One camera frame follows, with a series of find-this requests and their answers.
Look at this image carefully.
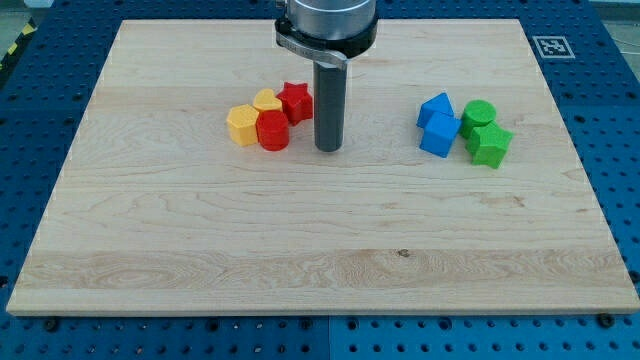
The black clamp ring mount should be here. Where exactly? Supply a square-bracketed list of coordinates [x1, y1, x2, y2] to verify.
[274, 15, 378, 70]

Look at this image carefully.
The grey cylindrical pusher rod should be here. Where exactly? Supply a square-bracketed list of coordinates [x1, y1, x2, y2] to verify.
[313, 62, 347, 152]

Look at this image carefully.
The yellow heart block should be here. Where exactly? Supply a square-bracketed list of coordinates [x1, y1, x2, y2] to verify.
[252, 88, 283, 112]

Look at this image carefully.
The yellow hexagon block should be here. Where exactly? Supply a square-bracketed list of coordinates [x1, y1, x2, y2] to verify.
[226, 104, 259, 146]

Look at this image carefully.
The red star block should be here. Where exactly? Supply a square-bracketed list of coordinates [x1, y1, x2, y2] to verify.
[276, 82, 314, 126]

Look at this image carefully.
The red cylinder block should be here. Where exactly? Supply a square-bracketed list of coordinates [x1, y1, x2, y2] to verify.
[256, 110, 289, 151]

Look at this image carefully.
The blue triangle block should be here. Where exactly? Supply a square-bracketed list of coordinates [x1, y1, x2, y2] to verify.
[416, 92, 454, 128]

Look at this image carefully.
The blue cube block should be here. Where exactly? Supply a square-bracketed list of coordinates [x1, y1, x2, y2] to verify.
[419, 112, 462, 158]

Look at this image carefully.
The green cylinder block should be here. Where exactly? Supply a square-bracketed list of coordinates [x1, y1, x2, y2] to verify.
[459, 99, 497, 139]

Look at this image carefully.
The wooden board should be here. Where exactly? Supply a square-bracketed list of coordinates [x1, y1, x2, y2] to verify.
[7, 19, 639, 317]

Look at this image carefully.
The green star block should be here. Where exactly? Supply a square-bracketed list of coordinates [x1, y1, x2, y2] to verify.
[465, 122, 514, 169]

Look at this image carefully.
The white fiducial marker tag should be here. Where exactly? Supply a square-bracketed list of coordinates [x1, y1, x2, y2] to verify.
[533, 35, 575, 59]

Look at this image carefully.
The yellow black hazard tape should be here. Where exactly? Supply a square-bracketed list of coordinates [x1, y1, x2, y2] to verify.
[1, 18, 37, 71]

